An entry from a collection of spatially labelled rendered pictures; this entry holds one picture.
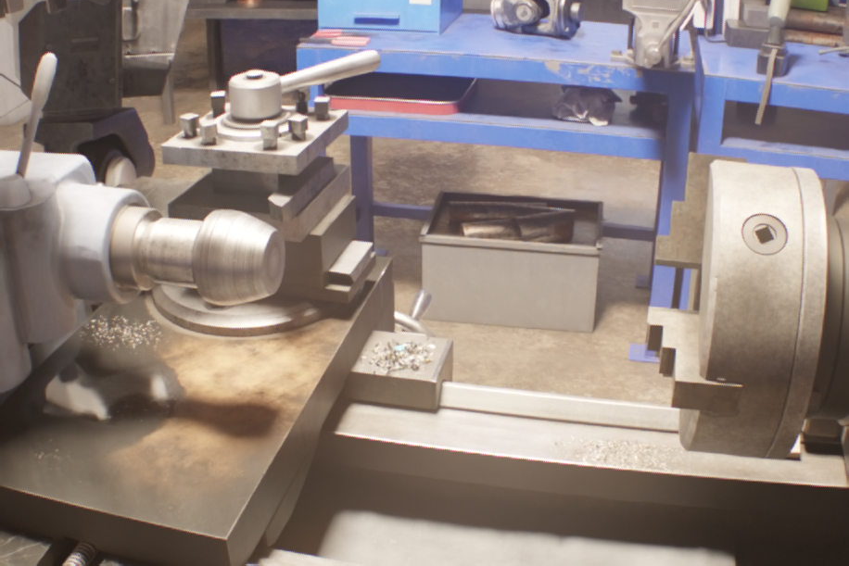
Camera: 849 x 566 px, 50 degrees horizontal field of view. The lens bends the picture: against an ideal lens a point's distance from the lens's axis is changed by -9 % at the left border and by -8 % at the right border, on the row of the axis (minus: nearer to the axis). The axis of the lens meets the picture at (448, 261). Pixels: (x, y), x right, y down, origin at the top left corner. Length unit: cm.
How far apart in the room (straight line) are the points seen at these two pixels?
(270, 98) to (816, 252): 63
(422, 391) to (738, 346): 49
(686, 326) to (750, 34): 217
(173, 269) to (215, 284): 5
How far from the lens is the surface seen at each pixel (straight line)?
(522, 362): 284
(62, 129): 156
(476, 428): 112
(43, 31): 149
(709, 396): 75
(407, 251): 347
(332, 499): 119
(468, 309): 300
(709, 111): 260
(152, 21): 152
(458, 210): 306
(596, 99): 268
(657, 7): 237
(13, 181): 92
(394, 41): 275
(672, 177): 265
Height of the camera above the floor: 148
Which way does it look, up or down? 26 degrees down
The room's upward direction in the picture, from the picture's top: 1 degrees clockwise
